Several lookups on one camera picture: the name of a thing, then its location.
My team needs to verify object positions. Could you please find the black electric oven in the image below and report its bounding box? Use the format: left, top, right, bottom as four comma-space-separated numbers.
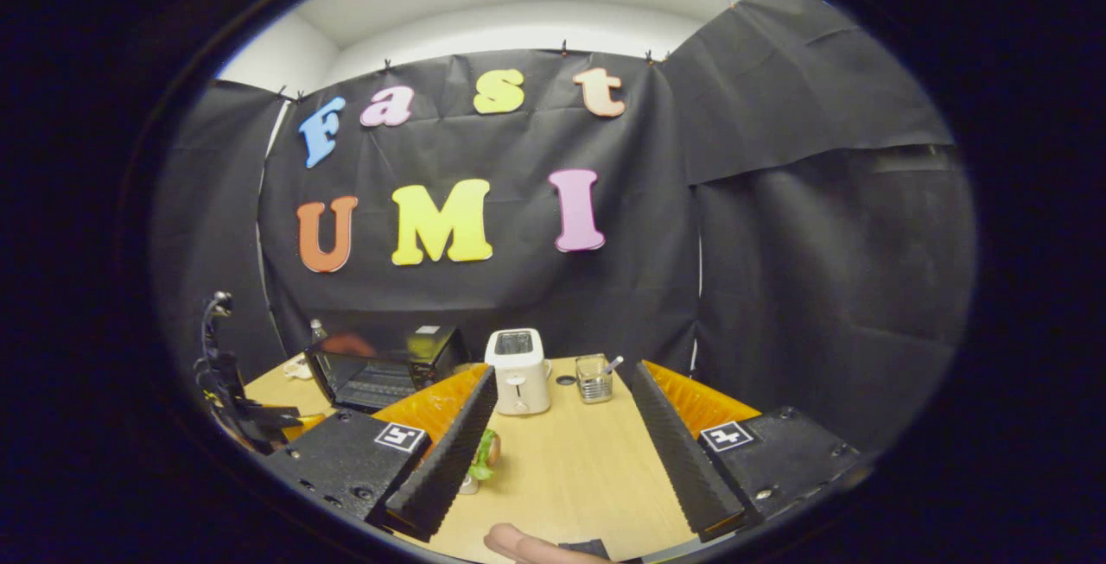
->
306, 326, 470, 415

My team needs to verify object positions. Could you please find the white toaster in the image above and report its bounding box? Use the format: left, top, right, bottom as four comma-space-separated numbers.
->
484, 327, 553, 416

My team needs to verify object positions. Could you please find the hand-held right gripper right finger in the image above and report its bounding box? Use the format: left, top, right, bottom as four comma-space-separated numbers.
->
631, 360, 866, 543

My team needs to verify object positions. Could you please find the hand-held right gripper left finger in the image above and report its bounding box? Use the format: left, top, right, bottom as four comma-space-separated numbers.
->
259, 364, 500, 543

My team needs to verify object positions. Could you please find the lettuce sandwich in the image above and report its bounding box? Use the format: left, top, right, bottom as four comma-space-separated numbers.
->
470, 428, 503, 484

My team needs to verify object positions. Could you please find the wire mesh cup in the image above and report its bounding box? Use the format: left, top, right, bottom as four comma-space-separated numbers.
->
575, 355, 614, 405

